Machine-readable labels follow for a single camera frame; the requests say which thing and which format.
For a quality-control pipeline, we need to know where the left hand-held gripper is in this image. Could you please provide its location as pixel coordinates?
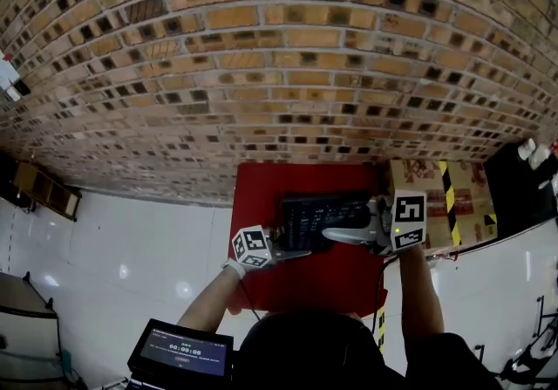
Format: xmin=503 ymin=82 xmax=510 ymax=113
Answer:
xmin=230 ymin=225 xmax=313 ymax=270

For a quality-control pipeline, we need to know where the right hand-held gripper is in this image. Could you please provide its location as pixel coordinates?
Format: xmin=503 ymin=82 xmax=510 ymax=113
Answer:
xmin=321 ymin=189 xmax=427 ymax=257

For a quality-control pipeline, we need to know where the black keyboard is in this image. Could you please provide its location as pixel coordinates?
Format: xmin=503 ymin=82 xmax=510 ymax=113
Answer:
xmin=277 ymin=190 xmax=377 ymax=255

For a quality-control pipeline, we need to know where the person's right forearm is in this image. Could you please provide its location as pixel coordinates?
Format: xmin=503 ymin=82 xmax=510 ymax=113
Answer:
xmin=394 ymin=243 xmax=445 ymax=352

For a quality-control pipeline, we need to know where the person's left forearm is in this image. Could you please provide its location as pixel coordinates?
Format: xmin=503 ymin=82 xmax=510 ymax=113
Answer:
xmin=176 ymin=265 xmax=242 ymax=333

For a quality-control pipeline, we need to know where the table with red tablecloth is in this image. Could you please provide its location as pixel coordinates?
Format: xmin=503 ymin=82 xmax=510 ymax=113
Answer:
xmin=227 ymin=161 xmax=389 ymax=318

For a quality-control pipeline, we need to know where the white wristband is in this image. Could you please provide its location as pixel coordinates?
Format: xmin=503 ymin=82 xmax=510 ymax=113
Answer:
xmin=221 ymin=257 xmax=248 ymax=280

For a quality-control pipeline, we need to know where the clear plastic bottle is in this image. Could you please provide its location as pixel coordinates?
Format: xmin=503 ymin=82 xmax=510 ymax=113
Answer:
xmin=425 ymin=247 xmax=459 ymax=263

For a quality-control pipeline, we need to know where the person's black shirt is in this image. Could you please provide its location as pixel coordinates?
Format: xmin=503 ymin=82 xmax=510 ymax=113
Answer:
xmin=230 ymin=309 xmax=502 ymax=390

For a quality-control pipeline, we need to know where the cardboard box with striped tape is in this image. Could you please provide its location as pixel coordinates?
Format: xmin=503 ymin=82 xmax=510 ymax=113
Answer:
xmin=385 ymin=159 xmax=499 ymax=252

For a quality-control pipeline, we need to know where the black timer monitor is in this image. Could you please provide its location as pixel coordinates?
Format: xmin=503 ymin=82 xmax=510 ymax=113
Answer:
xmin=126 ymin=318 xmax=235 ymax=389

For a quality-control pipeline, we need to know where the black side table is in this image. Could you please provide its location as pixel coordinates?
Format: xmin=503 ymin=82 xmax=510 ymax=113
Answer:
xmin=483 ymin=142 xmax=558 ymax=241

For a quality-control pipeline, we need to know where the white bottle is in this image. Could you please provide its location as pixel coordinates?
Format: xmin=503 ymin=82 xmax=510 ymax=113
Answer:
xmin=517 ymin=138 xmax=536 ymax=161
xmin=527 ymin=144 xmax=551 ymax=171

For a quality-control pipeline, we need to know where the black metal stand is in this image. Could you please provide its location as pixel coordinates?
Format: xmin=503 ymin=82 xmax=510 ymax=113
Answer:
xmin=499 ymin=295 xmax=558 ymax=385

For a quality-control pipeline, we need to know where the wooden stool shelf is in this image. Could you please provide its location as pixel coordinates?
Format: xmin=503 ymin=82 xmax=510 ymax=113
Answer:
xmin=12 ymin=161 xmax=83 ymax=222

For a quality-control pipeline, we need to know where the gray partition board on stand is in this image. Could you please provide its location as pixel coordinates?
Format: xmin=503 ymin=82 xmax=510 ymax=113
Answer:
xmin=0 ymin=272 xmax=63 ymax=386

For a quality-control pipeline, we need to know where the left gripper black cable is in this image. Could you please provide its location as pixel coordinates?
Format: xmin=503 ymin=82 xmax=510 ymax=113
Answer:
xmin=237 ymin=277 xmax=262 ymax=322

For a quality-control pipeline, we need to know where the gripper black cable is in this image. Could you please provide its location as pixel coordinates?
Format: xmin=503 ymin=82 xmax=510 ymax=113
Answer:
xmin=371 ymin=254 xmax=400 ymax=337
xmin=237 ymin=277 xmax=262 ymax=322

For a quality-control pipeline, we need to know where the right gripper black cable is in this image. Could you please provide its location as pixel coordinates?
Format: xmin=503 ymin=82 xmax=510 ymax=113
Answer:
xmin=371 ymin=254 xmax=400 ymax=337

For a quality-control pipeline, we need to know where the white paper on wall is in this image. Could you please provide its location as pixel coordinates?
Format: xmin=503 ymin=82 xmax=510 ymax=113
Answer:
xmin=0 ymin=54 xmax=23 ymax=102

